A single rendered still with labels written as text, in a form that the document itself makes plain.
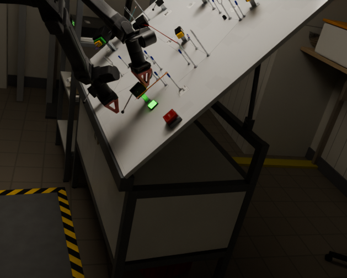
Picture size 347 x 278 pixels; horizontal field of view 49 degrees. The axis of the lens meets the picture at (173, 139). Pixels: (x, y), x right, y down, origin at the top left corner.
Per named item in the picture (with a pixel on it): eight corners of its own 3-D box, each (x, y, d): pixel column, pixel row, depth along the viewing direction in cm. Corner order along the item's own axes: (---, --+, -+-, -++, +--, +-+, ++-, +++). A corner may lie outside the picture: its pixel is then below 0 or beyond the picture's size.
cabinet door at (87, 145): (90, 187, 212) (98, 123, 194) (76, 139, 255) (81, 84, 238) (94, 186, 212) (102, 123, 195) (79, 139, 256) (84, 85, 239)
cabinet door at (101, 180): (112, 259, 167) (124, 186, 150) (90, 187, 211) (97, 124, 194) (117, 258, 168) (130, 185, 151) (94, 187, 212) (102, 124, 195)
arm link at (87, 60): (42, -12, 109) (39, 21, 106) (62, -13, 109) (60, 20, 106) (78, 62, 150) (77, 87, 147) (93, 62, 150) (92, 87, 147)
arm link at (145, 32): (115, 34, 157) (119, 22, 149) (138, 24, 162) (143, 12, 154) (131, 58, 157) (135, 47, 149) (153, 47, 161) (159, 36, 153)
